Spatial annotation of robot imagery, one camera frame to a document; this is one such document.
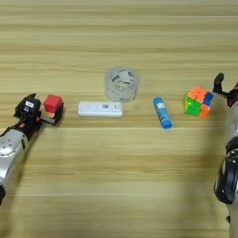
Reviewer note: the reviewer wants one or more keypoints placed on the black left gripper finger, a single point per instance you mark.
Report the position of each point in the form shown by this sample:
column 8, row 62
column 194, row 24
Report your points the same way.
column 17, row 111
column 59, row 114

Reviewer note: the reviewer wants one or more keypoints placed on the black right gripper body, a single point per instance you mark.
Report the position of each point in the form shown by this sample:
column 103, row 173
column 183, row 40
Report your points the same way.
column 233, row 96

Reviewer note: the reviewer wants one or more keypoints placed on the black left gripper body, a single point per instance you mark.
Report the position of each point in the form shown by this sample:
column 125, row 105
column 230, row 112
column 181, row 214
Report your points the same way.
column 31, row 125

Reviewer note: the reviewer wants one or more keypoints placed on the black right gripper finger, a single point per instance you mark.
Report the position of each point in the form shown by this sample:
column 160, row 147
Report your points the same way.
column 218, row 82

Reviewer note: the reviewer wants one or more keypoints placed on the red cube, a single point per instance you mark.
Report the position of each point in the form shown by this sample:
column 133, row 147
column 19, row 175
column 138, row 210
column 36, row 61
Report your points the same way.
column 53, row 103

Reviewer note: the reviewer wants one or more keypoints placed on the clear tape roll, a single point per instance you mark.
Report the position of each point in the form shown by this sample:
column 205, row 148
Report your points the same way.
column 122, row 83

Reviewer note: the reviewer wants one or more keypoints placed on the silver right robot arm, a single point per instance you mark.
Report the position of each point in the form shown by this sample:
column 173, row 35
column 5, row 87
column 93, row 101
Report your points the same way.
column 231, row 173

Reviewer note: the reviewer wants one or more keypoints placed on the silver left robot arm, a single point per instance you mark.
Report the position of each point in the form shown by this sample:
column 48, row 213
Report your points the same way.
column 10, row 148

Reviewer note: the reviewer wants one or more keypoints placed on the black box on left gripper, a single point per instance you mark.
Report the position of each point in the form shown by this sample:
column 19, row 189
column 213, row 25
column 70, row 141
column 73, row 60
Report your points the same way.
column 29, row 107

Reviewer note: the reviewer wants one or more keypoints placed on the colourful puzzle cube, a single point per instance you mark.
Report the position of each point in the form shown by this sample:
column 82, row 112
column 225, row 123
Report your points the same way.
column 200, row 102

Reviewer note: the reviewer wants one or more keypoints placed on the white rectangular device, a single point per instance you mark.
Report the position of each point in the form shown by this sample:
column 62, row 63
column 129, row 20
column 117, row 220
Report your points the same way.
column 100, row 109

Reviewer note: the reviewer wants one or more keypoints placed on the blue glue stick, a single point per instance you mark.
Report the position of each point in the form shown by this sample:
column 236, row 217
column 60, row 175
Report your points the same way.
column 162, row 112

